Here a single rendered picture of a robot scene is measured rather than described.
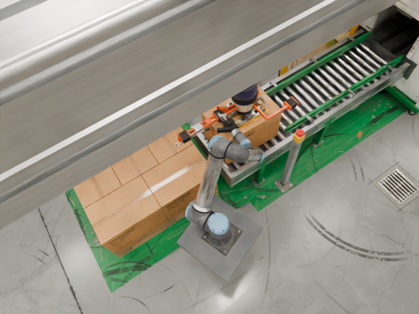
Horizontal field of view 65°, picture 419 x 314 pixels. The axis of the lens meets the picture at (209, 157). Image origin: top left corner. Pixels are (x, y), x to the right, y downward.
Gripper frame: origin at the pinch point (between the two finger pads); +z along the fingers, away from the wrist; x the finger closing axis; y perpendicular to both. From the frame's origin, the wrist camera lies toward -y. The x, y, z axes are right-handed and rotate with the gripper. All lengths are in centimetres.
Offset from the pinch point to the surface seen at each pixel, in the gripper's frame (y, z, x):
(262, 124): 31.7, -19.8, -15.9
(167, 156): -49, 22, -52
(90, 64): -76, -122, 214
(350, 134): 148, -45, -110
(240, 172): -2, -35, -48
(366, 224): 84, -132, -108
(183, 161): -39, 8, -52
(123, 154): -77, -122, 205
